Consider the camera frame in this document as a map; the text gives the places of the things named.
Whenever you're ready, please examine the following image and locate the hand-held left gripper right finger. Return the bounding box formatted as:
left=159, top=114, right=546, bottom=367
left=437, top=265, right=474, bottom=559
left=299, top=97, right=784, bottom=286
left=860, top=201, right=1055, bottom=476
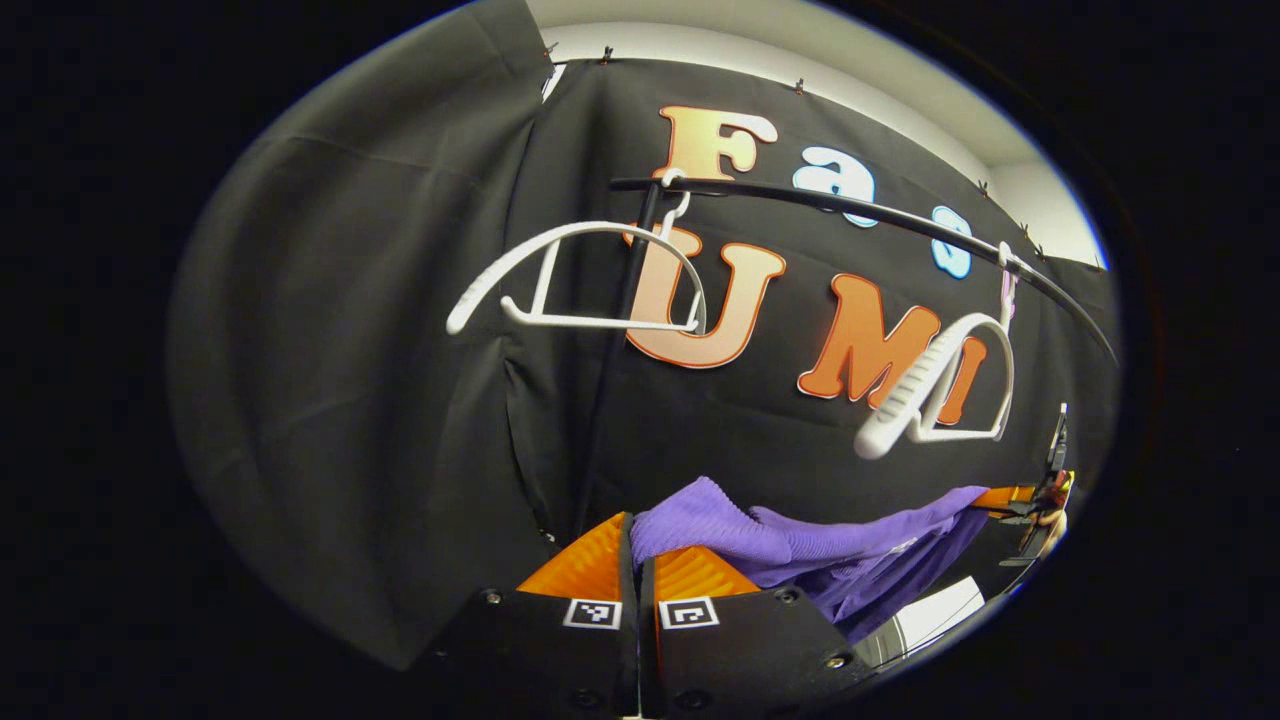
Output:
left=640, top=545, right=881, bottom=720

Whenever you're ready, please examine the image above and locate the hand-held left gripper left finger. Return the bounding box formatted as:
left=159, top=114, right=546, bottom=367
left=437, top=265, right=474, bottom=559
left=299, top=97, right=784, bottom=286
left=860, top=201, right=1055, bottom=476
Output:
left=420, top=512, right=641, bottom=720

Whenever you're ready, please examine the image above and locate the purple corduroy jacket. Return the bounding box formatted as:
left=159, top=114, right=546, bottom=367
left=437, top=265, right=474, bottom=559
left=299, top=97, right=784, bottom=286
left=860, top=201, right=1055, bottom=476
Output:
left=630, top=476, right=991, bottom=646

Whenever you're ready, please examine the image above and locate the white plastic hanger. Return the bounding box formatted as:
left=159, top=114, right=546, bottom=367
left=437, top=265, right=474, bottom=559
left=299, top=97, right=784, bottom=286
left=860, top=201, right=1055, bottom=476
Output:
left=853, top=240, right=1019, bottom=461
left=445, top=168, right=709, bottom=336

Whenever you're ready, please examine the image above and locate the black clothes rack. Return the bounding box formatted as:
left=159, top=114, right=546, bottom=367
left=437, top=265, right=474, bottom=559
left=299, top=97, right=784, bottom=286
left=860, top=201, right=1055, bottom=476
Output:
left=575, top=175, right=1119, bottom=536

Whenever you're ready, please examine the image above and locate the black backdrop cloth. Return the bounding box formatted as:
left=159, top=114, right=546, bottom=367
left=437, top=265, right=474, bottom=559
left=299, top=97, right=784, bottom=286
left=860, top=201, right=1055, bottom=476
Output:
left=168, top=0, right=1121, bottom=671

